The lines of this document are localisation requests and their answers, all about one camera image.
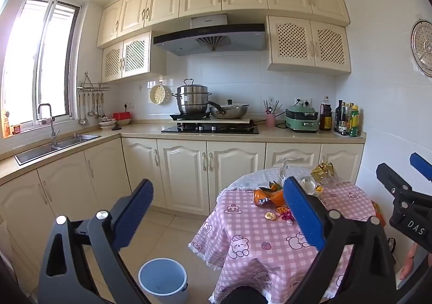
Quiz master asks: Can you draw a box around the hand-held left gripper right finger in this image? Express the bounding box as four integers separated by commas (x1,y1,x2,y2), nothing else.
283,176,397,304

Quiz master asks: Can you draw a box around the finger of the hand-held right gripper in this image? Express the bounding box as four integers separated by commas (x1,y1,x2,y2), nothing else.
376,163,414,205
409,153,432,183

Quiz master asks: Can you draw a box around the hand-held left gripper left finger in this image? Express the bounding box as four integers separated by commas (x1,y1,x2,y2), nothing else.
37,179,154,304

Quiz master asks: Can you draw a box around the red candy wrapper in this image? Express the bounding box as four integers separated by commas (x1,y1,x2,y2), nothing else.
276,206,295,225

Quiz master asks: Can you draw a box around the orange snack bag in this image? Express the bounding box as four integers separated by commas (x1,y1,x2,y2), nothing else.
253,187,287,208

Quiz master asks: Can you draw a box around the clear plastic wrapper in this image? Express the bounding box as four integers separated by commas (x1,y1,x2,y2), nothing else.
277,158,288,186

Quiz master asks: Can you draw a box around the light blue plastic bin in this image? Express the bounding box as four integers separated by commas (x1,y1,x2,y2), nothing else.
138,258,188,304

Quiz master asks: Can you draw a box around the person's right hand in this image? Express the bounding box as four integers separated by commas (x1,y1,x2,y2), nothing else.
399,243,421,280

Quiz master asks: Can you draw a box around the pink checked tablecloth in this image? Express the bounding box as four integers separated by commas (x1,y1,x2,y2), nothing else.
187,182,382,304

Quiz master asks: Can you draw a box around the white lace cloth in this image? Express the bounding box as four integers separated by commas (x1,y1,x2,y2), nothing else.
225,168,352,190

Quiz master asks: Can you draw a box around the row of cream base cabinets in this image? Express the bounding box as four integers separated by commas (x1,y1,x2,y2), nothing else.
0,137,365,291

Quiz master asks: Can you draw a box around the green bottle yellow cap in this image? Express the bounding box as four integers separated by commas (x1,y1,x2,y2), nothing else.
349,105,360,138

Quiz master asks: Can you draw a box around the dark glass bottle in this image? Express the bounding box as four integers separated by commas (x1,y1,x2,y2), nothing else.
340,102,350,136
335,99,344,132

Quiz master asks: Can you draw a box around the green electric cooker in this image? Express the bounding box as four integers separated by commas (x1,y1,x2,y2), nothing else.
284,104,320,133

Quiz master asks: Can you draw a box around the dark soy sauce bottle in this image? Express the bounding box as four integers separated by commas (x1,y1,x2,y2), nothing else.
319,96,333,131

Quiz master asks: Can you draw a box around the pink chopstick holder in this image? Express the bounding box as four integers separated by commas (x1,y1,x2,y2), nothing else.
263,99,283,128

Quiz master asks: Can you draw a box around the person's black trouser leg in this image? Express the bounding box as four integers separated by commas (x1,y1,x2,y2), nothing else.
229,285,267,304

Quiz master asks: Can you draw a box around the black induction cooker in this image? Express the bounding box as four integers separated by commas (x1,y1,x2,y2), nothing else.
169,112,211,121

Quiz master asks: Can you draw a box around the pale wooden board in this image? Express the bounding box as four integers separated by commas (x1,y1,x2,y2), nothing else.
175,116,254,124

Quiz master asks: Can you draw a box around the set of hanging steel utensils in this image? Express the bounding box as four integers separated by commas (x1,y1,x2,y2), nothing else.
77,91,106,125

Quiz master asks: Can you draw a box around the stainless steel sink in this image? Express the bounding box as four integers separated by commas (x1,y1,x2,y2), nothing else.
14,133,102,165

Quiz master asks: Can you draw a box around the black gas stove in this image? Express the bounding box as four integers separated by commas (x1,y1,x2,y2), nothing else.
161,122,260,135

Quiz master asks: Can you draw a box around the steel kitchen faucet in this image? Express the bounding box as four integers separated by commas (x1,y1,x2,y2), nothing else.
36,103,60,147

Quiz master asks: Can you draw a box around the steel steamer plate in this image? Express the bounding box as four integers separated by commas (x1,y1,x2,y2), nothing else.
410,19,432,76

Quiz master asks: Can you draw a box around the cream steamer tray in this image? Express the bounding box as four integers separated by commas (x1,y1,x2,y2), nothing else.
149,84,167,105

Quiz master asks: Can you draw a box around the steel wok with lid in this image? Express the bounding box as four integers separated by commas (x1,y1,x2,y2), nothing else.
206,99,250,119

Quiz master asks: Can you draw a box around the steel steamer pot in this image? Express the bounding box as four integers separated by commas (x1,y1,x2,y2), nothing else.
171,78,213,115

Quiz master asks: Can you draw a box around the cream lattice door cabinet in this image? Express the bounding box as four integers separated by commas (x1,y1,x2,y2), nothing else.
266,15,352,75
101,31,167,83

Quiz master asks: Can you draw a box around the sliding window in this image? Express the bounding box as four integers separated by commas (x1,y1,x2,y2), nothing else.
2,0,83,137

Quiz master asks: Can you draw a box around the grey range hood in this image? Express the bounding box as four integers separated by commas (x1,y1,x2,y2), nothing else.
153,14,267,56

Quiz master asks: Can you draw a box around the steel wall utensil rack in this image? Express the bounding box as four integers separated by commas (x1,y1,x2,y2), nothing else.
77,72,111,93

